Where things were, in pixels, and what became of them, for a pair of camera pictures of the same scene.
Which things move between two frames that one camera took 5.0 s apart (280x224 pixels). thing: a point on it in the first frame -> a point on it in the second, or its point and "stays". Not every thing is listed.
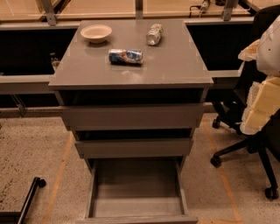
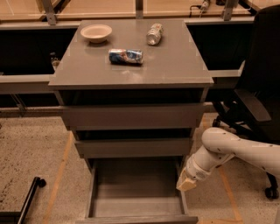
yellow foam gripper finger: (263, 101) -> (199, 166)
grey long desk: (34, 34) stays
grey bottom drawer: (140, 190) stays
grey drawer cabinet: (131, 93) stays
